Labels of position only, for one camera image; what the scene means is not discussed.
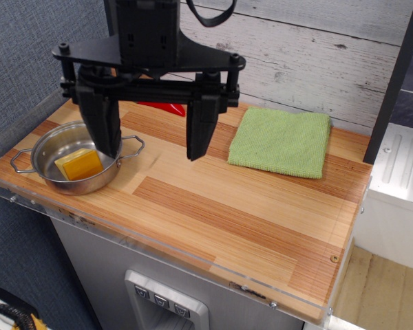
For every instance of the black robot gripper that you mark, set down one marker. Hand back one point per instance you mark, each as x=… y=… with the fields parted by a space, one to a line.
x=149 y=59

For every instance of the yellow cube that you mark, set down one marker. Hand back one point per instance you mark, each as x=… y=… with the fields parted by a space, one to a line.
x=80 y=164

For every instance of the green towel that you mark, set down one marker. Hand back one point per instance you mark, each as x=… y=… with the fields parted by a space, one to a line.
x=280 y=142

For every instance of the red toy chili pepper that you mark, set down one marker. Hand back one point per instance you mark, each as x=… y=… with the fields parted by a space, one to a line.
x=176 y=109

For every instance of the stainless steel pot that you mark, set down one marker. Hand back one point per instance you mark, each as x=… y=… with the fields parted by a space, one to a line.
x=61 y=141

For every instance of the clear acrylic table guard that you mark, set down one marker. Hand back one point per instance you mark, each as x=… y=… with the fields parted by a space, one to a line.
x=124 y=237

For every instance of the silver cabinet with dispenser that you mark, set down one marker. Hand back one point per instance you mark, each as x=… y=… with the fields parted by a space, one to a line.
x=158 y=285

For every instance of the yellow black object bottom left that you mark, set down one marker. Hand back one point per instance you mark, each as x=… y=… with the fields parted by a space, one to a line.
x=21 y=319

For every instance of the white toy sink unit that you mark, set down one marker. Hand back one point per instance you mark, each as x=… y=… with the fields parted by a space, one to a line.
x=385 y=225

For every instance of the dark grey right post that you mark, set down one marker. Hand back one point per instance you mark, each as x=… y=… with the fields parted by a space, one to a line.
x=394 y=86

